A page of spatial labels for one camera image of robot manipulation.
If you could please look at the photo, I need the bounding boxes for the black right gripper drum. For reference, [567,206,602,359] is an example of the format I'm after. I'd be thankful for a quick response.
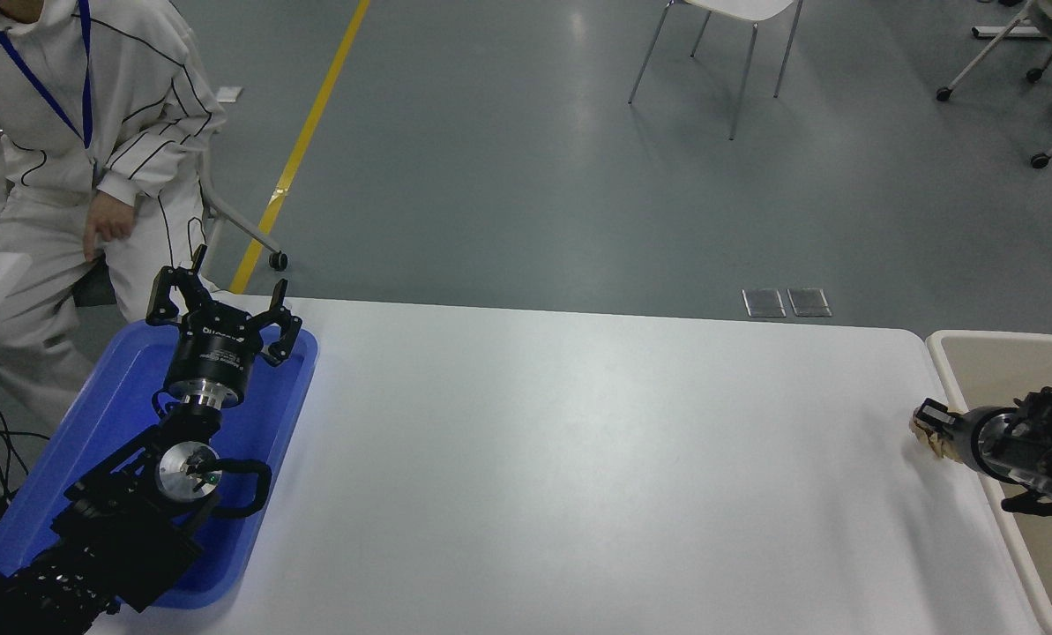
[944,407,987,470]

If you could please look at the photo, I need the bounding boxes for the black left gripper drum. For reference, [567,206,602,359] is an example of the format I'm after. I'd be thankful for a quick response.
[164,304,268,393]

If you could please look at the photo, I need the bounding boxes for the tan paper ball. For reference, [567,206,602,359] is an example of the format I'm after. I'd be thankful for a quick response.
[909,415,957,462]

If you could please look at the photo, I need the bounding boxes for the person's left hand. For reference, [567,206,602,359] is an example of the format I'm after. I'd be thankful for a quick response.
[83,194,136,261]

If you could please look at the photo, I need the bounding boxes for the blue plastic tray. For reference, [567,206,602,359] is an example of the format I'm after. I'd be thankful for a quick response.
[0,319,319,609]

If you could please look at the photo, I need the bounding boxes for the grey office chair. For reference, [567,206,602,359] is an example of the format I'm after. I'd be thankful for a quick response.
[71,132,288,308]

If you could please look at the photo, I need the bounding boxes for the large pale bin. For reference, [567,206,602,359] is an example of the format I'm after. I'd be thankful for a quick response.
[925,329,1052,635]

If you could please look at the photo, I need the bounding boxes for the silver floor plate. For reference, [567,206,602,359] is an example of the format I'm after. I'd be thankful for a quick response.
[742,288,787,318]
[787,288,832,318]

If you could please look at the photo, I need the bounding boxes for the person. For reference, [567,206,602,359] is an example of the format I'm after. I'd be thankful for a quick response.
[0,0,227,433]

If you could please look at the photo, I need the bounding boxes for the white-legged rolling chair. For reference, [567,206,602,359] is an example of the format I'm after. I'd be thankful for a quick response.
[936,0,1052,170]

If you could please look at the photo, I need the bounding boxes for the white metal-legged chair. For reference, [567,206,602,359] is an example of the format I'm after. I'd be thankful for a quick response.
[627,0,804,140]

